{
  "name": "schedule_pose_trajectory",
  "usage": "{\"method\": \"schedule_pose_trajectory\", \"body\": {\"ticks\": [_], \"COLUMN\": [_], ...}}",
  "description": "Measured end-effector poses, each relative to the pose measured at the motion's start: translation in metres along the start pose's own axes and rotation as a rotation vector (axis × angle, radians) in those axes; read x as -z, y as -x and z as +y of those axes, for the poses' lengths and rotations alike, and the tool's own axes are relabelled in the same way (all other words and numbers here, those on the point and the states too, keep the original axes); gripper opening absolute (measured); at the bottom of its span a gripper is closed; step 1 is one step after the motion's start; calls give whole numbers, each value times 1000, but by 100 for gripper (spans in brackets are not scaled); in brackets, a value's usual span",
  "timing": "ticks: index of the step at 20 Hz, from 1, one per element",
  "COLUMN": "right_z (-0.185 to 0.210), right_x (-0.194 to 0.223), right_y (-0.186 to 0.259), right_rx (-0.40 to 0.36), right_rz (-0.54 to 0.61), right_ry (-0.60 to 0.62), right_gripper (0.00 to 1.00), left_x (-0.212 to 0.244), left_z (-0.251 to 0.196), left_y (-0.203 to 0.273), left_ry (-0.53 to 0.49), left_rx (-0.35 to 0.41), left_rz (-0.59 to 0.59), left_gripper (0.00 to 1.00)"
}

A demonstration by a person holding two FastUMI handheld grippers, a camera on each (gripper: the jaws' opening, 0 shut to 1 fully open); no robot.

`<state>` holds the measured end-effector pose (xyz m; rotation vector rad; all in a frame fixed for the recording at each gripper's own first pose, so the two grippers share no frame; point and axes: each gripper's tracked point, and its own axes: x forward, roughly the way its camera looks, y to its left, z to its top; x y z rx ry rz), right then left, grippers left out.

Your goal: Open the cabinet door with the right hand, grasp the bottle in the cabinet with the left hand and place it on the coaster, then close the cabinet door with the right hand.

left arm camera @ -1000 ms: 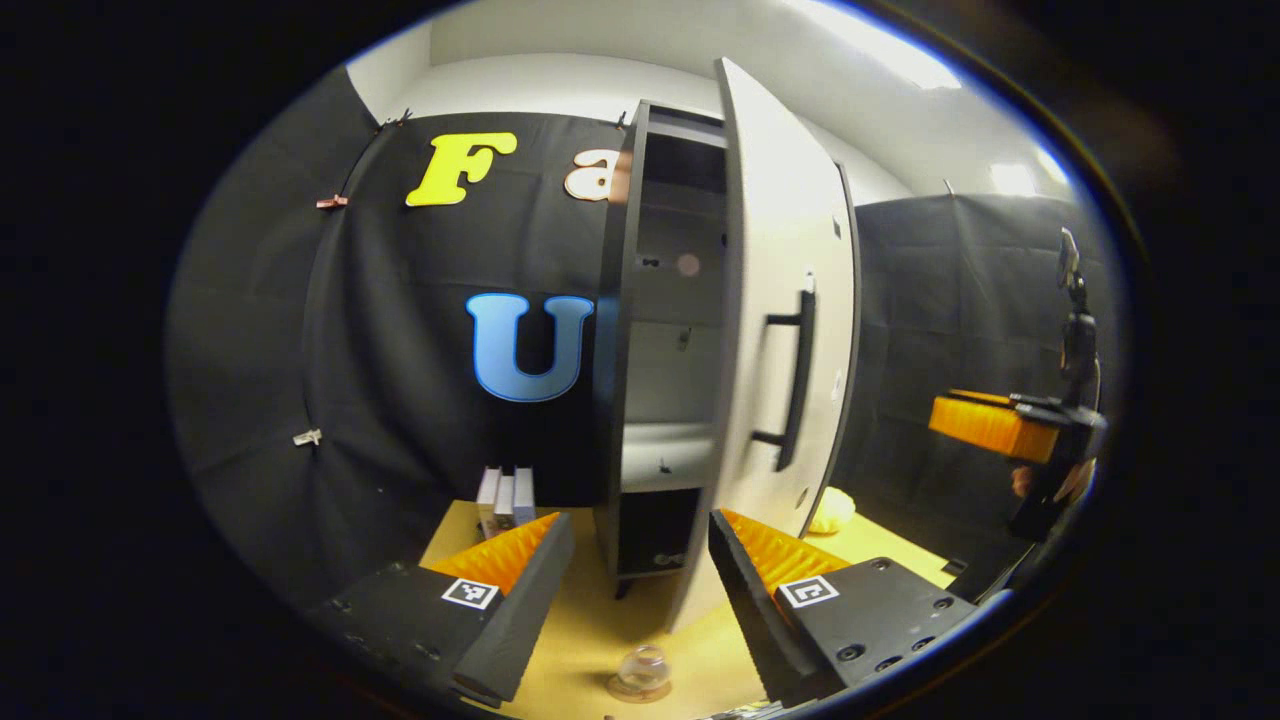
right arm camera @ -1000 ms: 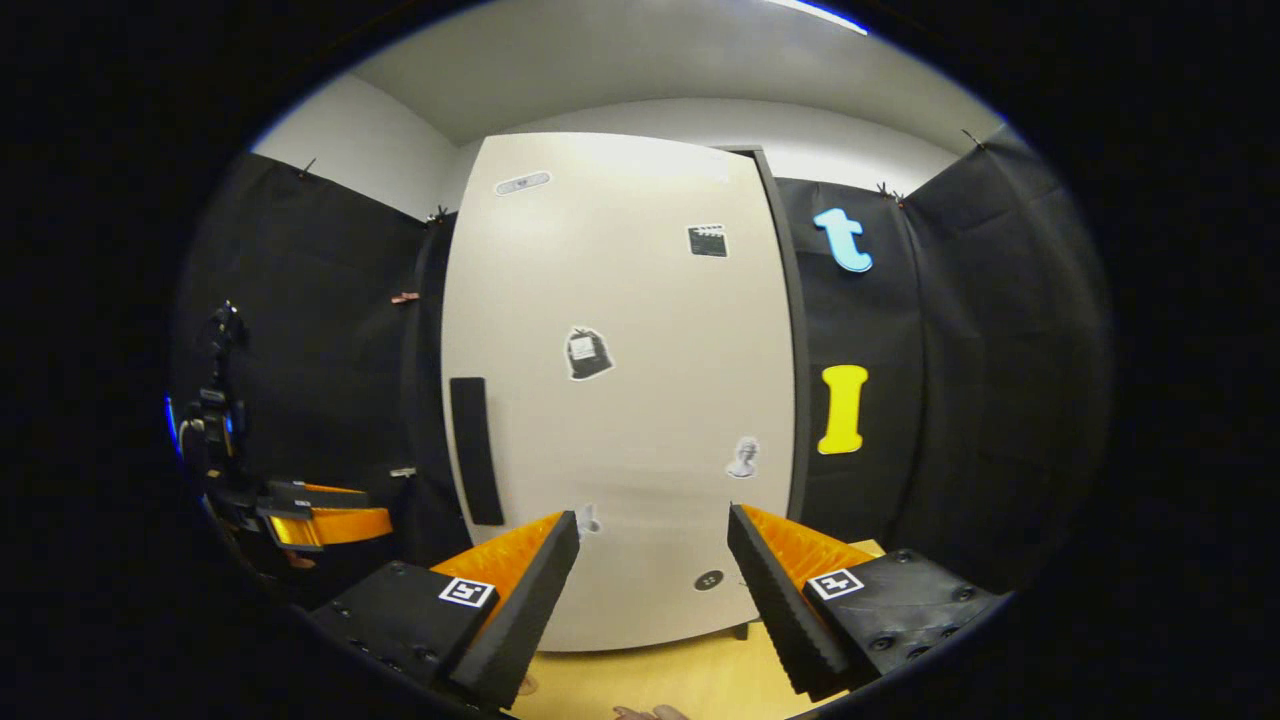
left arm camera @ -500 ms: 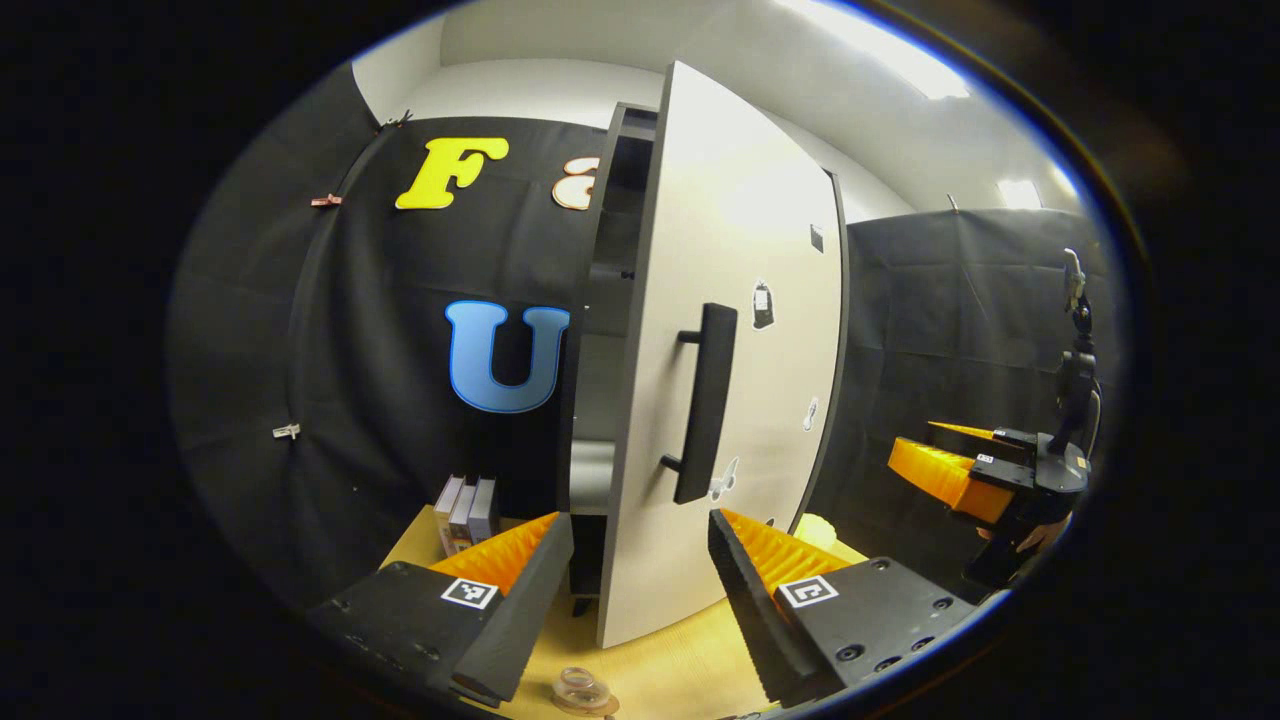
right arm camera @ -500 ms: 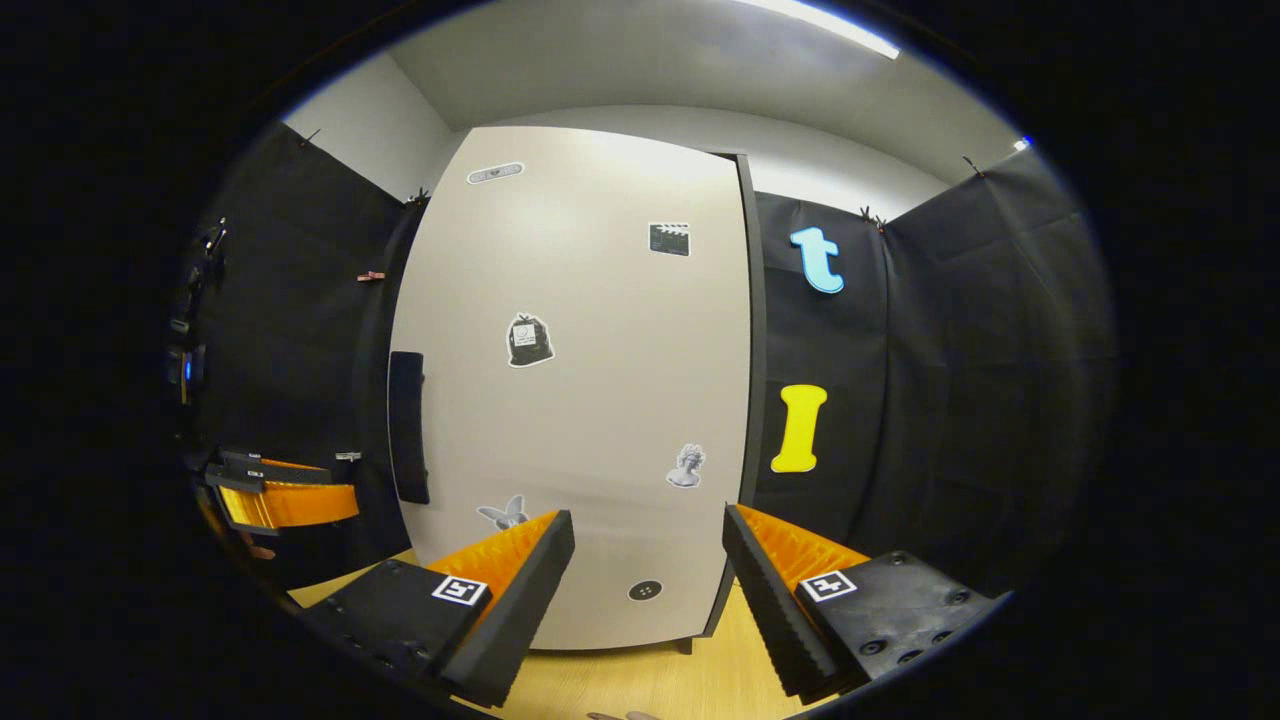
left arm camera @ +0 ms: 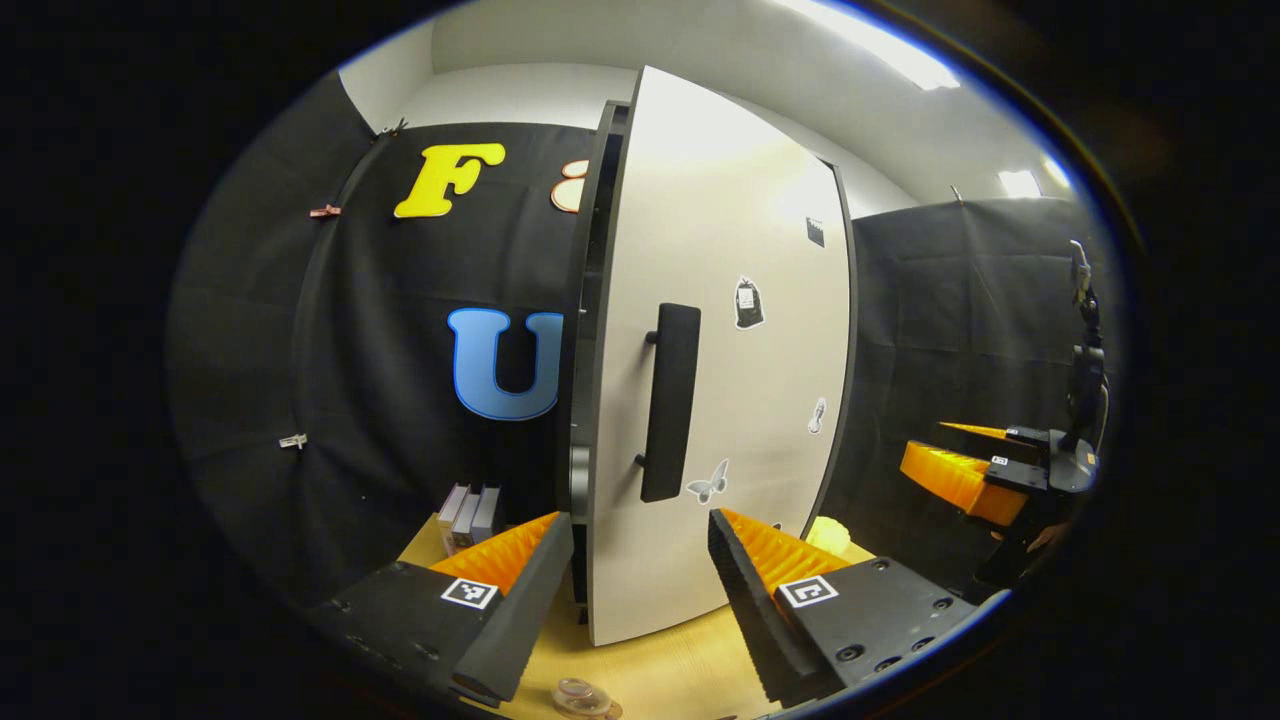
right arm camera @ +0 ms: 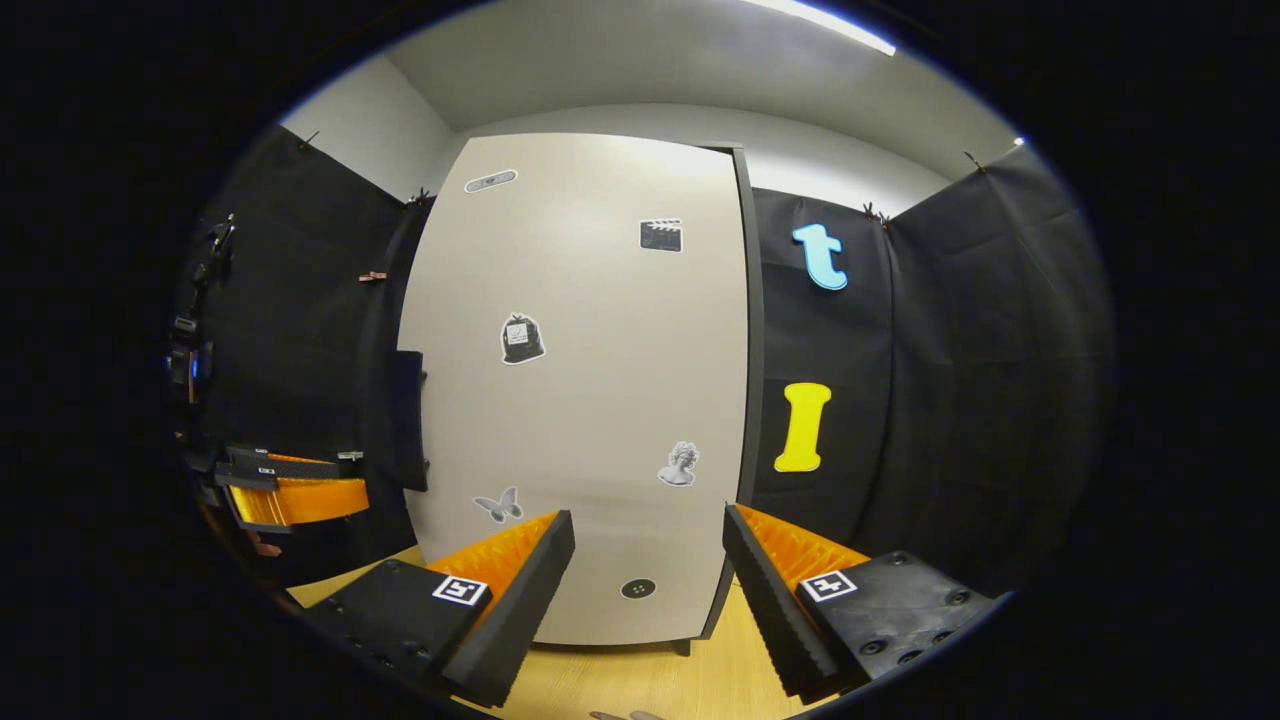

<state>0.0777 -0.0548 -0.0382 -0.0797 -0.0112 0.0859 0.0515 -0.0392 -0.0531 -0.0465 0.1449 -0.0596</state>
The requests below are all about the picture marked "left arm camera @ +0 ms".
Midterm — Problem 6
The pale yellow object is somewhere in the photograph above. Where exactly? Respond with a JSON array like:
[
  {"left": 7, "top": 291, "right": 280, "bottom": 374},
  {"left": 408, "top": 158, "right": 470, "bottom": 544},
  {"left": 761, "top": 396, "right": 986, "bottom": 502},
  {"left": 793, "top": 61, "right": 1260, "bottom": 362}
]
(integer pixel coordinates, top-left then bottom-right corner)
[{"left": 805, "top": 515, "right": 851, "bottom": 561}]

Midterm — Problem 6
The long ceiling light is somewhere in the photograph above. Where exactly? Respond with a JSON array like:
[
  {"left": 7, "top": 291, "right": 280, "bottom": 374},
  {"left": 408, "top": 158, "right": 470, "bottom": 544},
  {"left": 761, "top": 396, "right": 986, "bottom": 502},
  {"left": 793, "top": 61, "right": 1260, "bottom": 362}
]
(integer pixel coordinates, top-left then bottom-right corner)
[{"left": 770, "top": 0, "right": 963, "bottom": 91}]

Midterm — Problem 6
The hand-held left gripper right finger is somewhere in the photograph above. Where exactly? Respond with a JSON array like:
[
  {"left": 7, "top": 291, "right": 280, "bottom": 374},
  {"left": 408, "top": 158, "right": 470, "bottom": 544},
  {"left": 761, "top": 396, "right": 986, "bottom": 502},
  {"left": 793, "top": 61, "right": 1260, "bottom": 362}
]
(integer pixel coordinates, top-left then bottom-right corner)
[{"left": 706, "top": 507, "right": 986, "bottom": 708}]

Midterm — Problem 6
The beige cabinet door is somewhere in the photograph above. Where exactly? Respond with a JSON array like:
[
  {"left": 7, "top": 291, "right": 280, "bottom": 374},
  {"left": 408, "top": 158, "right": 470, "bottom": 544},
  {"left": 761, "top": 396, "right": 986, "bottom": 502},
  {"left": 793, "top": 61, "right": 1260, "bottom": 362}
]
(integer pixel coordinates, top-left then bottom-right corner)
[{"left": 585, "top": 65, "right": 856, "bottom": 648}]

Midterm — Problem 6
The white brown book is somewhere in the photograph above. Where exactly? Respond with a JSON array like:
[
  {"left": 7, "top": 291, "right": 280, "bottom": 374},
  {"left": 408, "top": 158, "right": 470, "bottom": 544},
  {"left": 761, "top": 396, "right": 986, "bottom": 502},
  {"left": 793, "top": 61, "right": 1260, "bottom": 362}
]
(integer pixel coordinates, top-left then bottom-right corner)
[{"left": 437, "top": 483, "right": 471, "bottom": 549}]

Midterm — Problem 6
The black backdrop cloth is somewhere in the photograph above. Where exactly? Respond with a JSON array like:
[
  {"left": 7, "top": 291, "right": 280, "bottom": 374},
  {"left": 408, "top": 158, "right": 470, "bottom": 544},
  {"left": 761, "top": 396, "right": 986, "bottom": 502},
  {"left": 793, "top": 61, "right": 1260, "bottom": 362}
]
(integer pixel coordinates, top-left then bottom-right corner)
[{"left": 168, "top": 70, "right": 1101, "bottom": 601}]

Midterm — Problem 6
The black cabinet door handle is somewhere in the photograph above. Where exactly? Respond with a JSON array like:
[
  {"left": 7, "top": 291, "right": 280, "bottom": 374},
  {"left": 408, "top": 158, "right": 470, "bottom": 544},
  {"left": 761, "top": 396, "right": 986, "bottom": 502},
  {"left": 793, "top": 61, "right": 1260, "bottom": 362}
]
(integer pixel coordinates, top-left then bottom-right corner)
[{"left": 635, "top": 302, "right": 703, "bottom": 504}]

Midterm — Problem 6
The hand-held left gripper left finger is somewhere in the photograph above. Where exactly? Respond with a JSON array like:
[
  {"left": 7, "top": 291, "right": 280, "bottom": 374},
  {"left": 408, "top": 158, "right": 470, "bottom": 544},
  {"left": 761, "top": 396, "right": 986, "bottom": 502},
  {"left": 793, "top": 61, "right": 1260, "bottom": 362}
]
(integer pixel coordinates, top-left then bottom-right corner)
[{"left": 308, "top": 512, "right": 576, "bottom": 704}]

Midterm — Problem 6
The white yellow-print book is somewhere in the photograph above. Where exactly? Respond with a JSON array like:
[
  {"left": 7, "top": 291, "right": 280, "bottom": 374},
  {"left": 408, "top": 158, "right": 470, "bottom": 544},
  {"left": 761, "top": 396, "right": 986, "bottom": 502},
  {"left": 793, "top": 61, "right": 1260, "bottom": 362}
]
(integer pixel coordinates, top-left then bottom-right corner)
[{"left": 452, "top": 488, "right": 485, "bottom": 553}]

